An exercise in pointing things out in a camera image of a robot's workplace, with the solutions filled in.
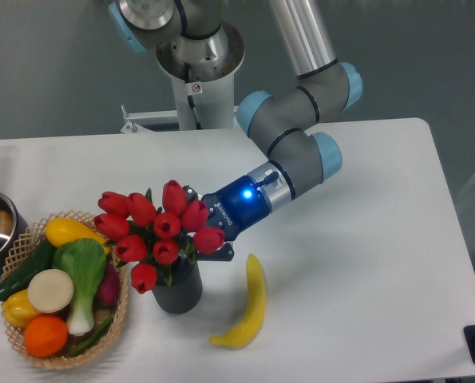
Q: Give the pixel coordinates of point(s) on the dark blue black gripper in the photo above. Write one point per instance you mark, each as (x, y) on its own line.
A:
(243, 203)

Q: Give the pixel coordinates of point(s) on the red tulip bouquet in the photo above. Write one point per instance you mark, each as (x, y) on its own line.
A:
(155, 238)

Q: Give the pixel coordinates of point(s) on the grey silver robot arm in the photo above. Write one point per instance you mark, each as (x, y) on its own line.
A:
(201, 53)

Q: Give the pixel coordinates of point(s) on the dark grey ribbed vase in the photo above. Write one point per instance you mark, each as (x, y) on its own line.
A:
(185, 290)

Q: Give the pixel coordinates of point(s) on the yellow banana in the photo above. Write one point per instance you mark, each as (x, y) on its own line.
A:
(244, 332)

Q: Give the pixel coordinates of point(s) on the purple red sweet potato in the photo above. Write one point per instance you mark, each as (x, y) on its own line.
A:
(109, 289)

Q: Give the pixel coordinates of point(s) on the green bok choy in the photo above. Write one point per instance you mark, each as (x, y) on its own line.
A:
(84, 261)

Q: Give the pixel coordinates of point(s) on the yellow squash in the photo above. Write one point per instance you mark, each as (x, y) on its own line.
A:
(60, 231)

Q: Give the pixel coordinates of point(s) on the green bean pod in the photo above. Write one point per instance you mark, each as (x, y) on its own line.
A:
(93, 338)

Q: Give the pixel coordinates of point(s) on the woven wicker basket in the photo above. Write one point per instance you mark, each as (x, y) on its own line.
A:
(21, 249)

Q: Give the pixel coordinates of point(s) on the dark green cucumber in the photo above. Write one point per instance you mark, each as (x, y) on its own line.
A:
(40, 259)

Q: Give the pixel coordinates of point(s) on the white round radish slice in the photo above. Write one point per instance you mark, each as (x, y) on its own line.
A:
(50, 291)

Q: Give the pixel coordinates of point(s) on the orange fruit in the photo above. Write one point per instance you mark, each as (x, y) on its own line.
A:
(45, 335)

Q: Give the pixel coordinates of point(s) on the yellow bell pepper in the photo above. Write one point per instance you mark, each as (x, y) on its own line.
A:
(18, 311)

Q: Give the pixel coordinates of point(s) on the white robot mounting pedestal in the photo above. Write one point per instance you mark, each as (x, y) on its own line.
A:
(199, 105)

